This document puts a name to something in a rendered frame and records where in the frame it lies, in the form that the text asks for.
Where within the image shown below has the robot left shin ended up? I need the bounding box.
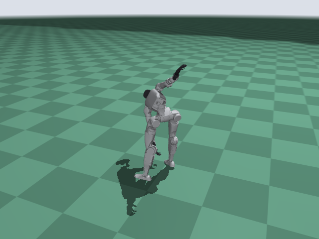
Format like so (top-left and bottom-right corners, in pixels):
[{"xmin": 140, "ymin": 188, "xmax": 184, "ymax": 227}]
[{"xmin": 143, "ymin": 147, "xmax": 155, "ymax": 177}]

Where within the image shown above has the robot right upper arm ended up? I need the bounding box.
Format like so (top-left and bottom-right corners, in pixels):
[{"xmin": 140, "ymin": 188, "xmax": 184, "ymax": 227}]
[{"xmin": 155, "ymin": 81, "xmax": 172, "ymax": 92}]

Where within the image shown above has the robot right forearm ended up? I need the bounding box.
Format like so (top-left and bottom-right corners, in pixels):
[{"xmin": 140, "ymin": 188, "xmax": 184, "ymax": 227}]
[{"xmin": 166, "ymin": 76, "xmax": 179, "ymax": 85}]

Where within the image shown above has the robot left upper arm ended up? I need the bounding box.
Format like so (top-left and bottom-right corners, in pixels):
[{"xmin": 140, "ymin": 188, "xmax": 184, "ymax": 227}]
[{"xmin": 144, "ymin": 105, "xmax": 152, "ymax": 122}]

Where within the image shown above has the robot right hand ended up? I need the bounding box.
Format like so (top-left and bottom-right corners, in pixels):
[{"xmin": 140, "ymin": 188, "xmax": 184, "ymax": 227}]
[{"xmin": 173, "ymin": 64, "xmax": 187, "ymax": 80}]

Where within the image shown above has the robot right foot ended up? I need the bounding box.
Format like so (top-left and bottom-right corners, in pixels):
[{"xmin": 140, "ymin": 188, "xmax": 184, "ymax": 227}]
[{"xmin": 164, "ymin": 160, "xmax": 175, "ymax": 167}]

